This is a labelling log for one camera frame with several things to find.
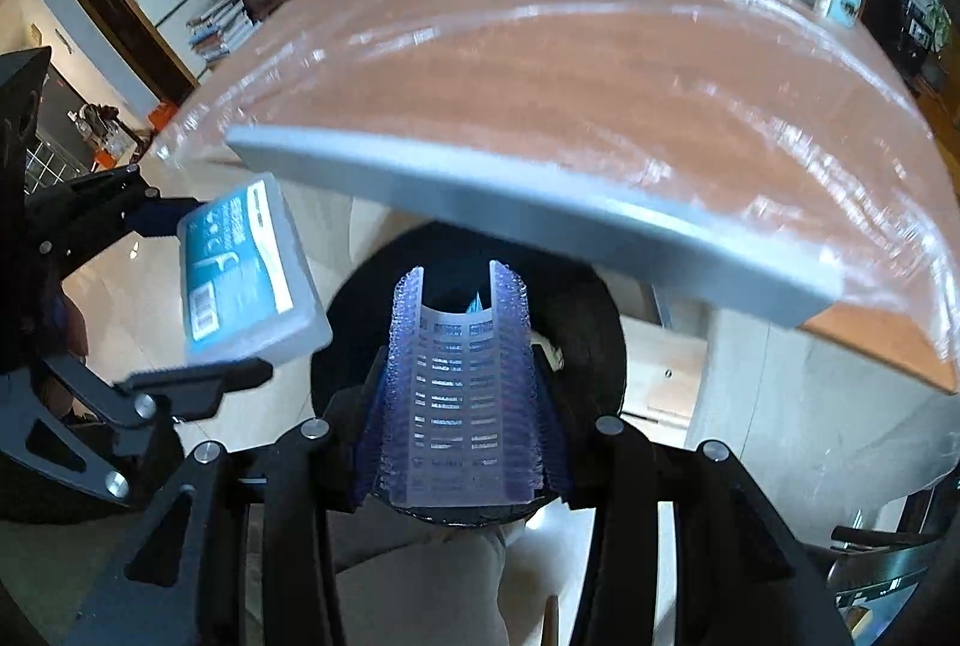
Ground clear plastic floss box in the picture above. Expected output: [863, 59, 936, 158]
[178, 173, 334, 366]

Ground black trash bin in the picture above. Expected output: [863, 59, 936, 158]
[311, 223, 626, 527]

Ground stack of books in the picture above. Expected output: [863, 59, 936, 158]
[185, 0, 259, 64]

